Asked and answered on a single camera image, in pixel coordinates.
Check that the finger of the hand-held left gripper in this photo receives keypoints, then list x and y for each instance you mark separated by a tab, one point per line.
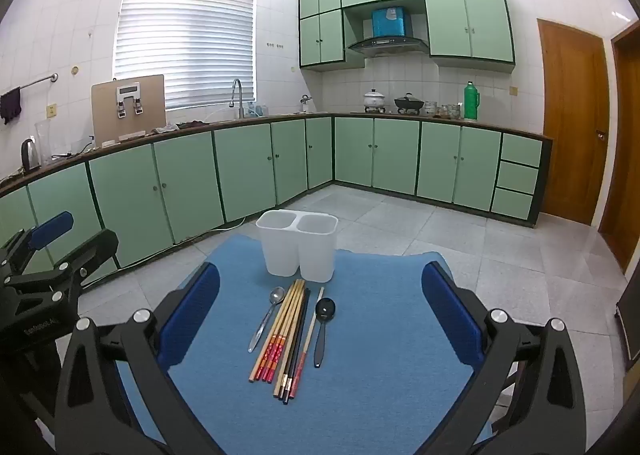
92	247
50	229

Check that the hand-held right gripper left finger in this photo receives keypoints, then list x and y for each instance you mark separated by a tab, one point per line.
195	315

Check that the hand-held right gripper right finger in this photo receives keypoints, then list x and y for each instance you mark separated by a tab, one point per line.
450	315

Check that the metal spoon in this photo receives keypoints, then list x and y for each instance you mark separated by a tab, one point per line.
276	296

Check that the white twin utensil holder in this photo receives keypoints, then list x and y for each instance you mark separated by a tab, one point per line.
280	250

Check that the black spoon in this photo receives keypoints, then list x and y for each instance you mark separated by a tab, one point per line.
325	309

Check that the black electric kettle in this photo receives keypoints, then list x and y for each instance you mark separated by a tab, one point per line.
30	155

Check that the clear plastic pitcher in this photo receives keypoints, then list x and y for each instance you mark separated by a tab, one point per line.
47	140

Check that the blue mat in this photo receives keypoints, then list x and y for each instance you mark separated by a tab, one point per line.
380	385

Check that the green base cabinets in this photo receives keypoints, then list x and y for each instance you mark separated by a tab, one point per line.
190	185

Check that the cardboard box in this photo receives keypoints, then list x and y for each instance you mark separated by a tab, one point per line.
105	115

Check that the green drawer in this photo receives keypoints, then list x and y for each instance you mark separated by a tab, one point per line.
521	150
517	178
512	204

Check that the dark hanging cloth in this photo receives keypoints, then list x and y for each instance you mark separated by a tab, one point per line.
11	105

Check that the white clip device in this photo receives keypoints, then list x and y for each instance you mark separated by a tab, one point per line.
130	91

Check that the black case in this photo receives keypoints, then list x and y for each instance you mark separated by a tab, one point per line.
629	320

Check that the metal faucet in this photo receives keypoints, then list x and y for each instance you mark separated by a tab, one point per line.
241	100

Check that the green thermos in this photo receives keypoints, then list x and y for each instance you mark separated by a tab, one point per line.
471	102

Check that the black wok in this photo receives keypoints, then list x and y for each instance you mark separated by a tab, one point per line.
409	102

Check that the white cooking pot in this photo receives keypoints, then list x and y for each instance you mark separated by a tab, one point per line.
374	99

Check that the wooden door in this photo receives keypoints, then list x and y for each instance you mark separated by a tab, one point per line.
570	110
625	160

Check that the white window blinds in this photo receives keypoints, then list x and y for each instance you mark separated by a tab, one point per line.
190	35

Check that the blue box on shelf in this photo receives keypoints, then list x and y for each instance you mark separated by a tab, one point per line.
391	22

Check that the metal towel rail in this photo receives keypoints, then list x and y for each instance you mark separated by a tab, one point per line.
40	80

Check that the green wall cabinets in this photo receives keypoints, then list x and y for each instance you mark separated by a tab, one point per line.
450	30

